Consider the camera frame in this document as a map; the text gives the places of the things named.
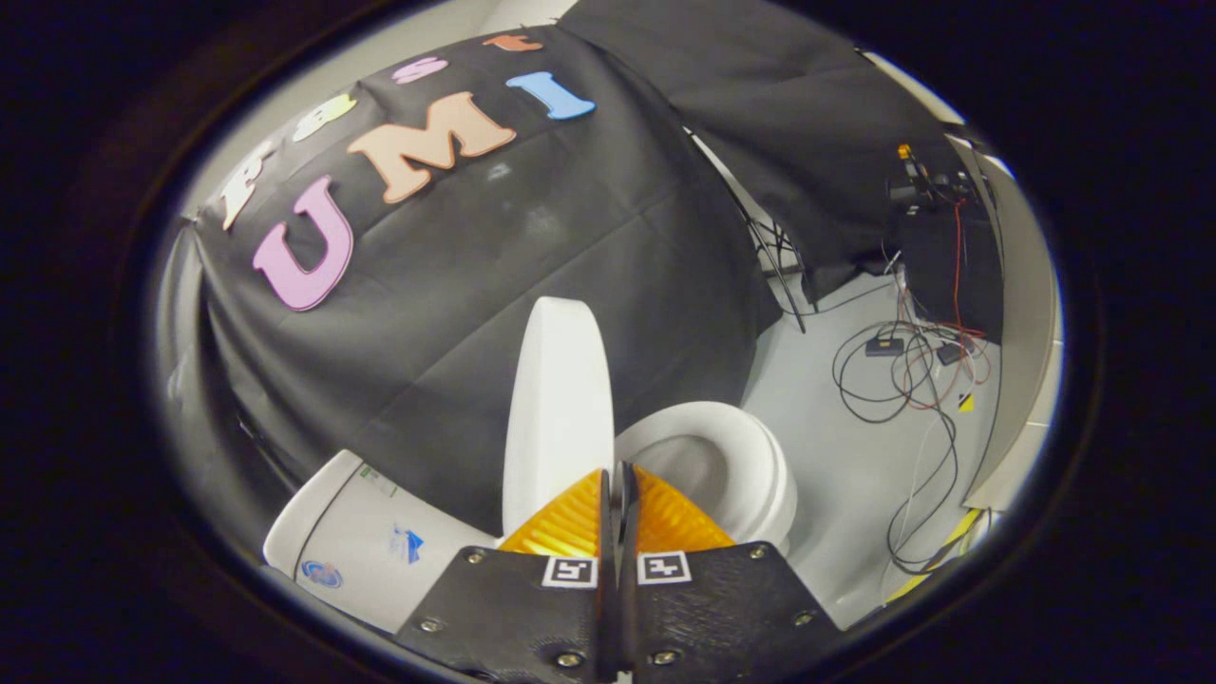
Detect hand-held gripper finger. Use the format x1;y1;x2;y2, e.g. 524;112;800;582
613;461;845;683
394;464;618;683

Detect white toilet lid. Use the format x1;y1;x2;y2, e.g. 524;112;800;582
501;296;617;538

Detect white ceramic toilet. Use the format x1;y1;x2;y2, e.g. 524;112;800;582
263;399;799;636

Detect black light stand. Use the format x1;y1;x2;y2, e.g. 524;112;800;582
684;128;808;333

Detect black backdrop cloth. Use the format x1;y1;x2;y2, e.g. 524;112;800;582
152;223;314;561
190;24;785;538
560;0;965;305

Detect black draped stand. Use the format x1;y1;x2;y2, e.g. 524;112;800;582
898;190;1003;343

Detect white partition panel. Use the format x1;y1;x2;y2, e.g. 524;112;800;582
950;133;1063;514

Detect black and orange gripper device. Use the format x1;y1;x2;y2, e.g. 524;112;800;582
888;142;975;215

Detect black floor cables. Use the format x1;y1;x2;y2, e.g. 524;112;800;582
831;237;998;576

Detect red wire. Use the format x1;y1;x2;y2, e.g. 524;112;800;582
893;195;994;411

